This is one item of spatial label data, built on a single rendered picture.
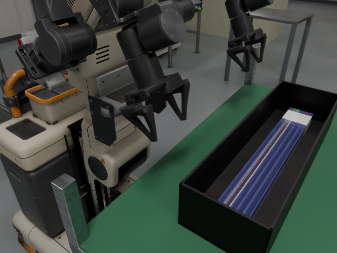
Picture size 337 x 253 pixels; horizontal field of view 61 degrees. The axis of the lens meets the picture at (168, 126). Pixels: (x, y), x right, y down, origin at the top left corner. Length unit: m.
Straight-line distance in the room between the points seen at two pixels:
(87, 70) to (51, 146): 0.45
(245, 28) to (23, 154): 0.87
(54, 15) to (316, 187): 0.70
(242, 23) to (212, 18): 4.60
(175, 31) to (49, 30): 0.30
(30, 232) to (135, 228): 1.03
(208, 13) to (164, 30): 5.04
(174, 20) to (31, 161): 0.85
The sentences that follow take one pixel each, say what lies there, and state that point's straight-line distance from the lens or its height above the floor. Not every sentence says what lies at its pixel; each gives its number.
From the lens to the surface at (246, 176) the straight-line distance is 0.66.
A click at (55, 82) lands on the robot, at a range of 0.81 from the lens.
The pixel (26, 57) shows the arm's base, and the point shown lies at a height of 1.19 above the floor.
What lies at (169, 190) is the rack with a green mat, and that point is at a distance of 0.67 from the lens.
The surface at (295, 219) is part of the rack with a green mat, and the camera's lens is 0.67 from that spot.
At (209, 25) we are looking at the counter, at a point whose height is 0.15.
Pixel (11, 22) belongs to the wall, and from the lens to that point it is 5.78.
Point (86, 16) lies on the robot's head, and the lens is 0.83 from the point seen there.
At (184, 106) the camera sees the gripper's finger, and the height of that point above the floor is 1.15.
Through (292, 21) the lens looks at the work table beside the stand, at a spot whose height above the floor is 0.79.
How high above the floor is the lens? 1.43
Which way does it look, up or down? 33 degrees down
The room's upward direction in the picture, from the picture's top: straight up
